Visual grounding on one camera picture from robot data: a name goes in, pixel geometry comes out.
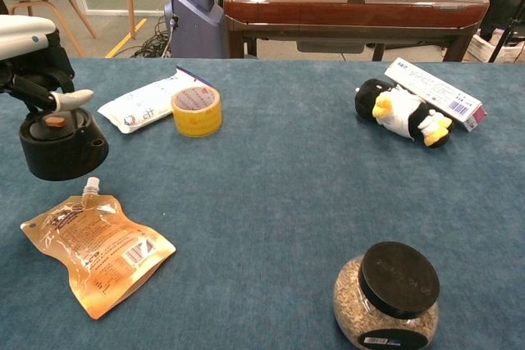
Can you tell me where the penguin plush toy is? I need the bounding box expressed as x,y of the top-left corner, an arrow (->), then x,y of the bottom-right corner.
354,78 -> 455,149

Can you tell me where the black cable bundle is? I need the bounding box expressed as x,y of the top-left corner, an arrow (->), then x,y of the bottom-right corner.
133,17 -> 174,59

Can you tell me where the white plastic packet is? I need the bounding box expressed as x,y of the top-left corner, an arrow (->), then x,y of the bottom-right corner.
97,66 -> 214,134

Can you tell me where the small black teapot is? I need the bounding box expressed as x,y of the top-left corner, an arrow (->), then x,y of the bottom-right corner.
19,107 -> 110,182

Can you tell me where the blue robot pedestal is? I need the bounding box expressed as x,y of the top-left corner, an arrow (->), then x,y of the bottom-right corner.
163,0 -> 229,59

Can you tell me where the yellow tape roll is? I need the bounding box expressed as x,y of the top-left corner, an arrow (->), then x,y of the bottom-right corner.
171,86 -> 223,139

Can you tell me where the orange spout pouch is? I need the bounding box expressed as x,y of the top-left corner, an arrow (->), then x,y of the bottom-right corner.
20,176 -> 177,320

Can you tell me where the brown mahjong table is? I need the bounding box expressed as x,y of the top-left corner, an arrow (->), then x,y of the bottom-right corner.
223,0 -> 491,63

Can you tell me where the black tripod stand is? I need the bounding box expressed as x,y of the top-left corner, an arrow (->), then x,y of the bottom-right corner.
490,5 -> 525,63

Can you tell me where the blue felt table mat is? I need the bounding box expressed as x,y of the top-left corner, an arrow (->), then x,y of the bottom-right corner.
0,57 -> 525,350

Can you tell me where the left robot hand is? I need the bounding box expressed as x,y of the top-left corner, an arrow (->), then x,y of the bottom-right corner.
0,29 -> 94,114

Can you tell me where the white purple carton box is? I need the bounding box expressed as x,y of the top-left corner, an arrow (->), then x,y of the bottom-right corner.
384,57 -> 487,133

